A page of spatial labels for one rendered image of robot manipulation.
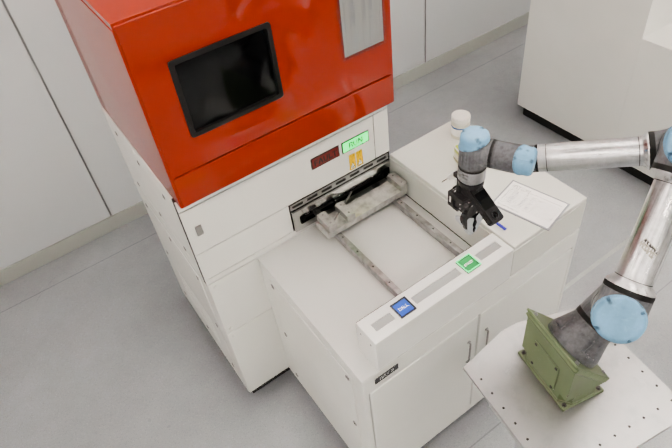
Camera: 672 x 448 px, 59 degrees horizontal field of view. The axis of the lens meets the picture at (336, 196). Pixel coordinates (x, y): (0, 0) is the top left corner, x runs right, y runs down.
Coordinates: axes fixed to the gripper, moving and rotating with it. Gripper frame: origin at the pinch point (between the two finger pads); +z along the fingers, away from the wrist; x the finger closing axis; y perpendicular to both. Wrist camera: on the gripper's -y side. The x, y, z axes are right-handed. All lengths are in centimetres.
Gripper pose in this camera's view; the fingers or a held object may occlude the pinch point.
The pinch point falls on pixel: (472, 232)
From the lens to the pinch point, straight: 178.3
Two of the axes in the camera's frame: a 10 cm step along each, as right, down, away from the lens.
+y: -5.7, -5.2, 6.4
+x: -8.2, 4.5, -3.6
